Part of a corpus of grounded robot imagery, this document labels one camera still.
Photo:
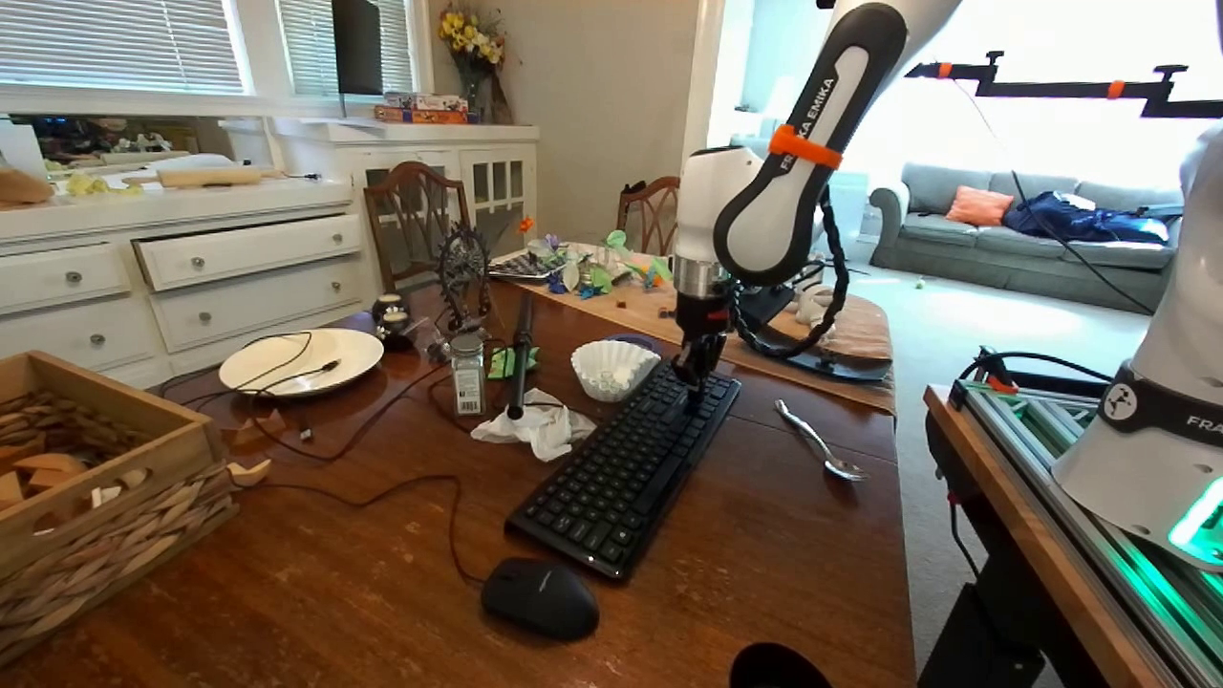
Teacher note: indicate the orange sofa cushion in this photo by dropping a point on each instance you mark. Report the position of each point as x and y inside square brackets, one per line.
[980, 208]

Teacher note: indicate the silver metal spoon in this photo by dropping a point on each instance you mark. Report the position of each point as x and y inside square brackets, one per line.
[830, 460]

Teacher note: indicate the black computer mouse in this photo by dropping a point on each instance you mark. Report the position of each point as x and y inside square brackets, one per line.
[540, 598]

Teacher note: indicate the black overhead camera boom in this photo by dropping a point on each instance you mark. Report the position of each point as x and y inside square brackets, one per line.
[1152, 94]

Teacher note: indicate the black rod stand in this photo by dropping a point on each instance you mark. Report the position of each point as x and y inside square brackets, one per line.
[523, 354]

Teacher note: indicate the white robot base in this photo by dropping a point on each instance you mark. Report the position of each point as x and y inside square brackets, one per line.
[1152, 460]

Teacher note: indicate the white paper coffee filter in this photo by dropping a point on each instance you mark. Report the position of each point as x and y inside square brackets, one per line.
[612, 370]

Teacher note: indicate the crumpled white paper towel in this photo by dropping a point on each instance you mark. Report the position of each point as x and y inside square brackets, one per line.
[545, 424]

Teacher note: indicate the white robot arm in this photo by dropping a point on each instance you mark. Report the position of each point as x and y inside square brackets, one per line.
[747, 219]

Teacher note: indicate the white ceramic plate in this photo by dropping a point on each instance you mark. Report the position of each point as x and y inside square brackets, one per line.
[299, 363]

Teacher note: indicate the white drawer dresser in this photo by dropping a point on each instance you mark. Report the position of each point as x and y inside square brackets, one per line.
[157, 283]

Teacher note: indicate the green wrapper piece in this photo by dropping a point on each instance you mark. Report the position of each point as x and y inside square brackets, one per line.
[501, 363]

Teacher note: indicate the grey sofa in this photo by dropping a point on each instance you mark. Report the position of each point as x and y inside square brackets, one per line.
[1105, 271]

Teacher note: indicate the yellow flowers in vase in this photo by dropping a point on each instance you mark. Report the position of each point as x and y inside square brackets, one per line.
[478, 54]

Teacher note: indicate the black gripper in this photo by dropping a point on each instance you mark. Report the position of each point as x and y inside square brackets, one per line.
[706, 331]

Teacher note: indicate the blue cloth on sofa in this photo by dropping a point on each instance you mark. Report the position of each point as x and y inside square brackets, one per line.
[1080, 219]

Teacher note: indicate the woven wicker basket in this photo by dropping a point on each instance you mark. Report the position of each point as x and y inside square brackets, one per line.
[101, 482]

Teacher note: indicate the black round object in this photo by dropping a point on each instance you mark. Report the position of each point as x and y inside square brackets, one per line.
[773, 666]

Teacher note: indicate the wooden dining chair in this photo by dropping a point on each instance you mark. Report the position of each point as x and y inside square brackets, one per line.
[412, 210]

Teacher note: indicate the black computer keyboard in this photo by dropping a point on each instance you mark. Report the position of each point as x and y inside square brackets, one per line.
[611, 498]

